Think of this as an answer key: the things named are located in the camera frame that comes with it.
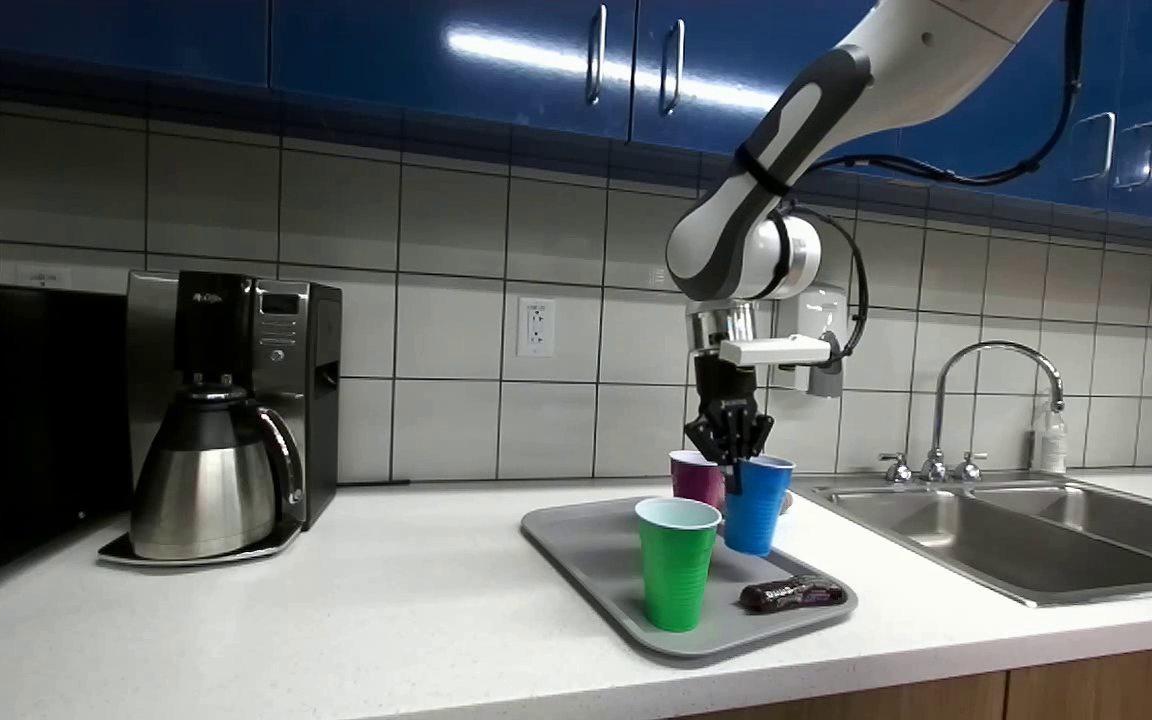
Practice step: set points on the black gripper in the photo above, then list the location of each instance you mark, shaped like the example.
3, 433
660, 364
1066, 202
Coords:
726, 384

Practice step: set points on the blue plastic cup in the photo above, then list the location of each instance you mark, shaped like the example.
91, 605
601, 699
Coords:
756, 506

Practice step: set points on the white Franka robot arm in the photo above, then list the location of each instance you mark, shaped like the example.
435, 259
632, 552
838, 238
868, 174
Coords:
856, 94

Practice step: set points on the magenta plastic cup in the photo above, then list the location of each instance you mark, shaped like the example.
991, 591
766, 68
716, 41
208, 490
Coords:
695, 482

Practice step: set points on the green plastic cup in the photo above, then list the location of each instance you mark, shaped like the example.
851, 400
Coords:
677, 574

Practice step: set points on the grey plastic tray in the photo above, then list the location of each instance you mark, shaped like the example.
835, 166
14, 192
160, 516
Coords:
591, 552

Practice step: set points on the dark chocolate bar wrapper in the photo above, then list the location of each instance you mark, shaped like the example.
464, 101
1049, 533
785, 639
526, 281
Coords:
789, 595

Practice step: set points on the chrome gooseneck faucet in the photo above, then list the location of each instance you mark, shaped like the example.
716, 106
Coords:
991, 346

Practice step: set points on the clear dish soap bottle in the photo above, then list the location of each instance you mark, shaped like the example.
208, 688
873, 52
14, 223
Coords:
1049, 444

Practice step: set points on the stainless steel double sink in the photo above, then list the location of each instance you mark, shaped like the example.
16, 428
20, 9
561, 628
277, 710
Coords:
1043, 547

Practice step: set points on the wooden base cabinet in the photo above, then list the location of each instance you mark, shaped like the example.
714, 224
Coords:
1080, 686

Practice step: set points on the black steel coffee maker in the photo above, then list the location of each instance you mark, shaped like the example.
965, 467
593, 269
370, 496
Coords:
297, 384

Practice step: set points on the stainless steel coffee carafe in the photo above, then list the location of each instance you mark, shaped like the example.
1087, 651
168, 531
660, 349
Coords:
208, 484

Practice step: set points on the black microwave oven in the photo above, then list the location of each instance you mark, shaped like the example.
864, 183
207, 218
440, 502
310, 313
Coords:
16, 424

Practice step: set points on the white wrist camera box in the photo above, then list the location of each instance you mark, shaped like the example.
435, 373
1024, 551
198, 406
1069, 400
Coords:
778, 349

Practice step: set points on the white wall soap dispenser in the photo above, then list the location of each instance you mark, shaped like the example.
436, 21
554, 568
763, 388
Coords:
825, 382

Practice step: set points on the white wall power outlet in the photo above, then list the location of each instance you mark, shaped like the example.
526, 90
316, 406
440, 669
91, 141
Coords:
539, 327

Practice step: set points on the blue glossy wall cabinet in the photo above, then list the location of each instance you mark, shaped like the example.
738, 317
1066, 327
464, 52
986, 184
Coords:
377, 67

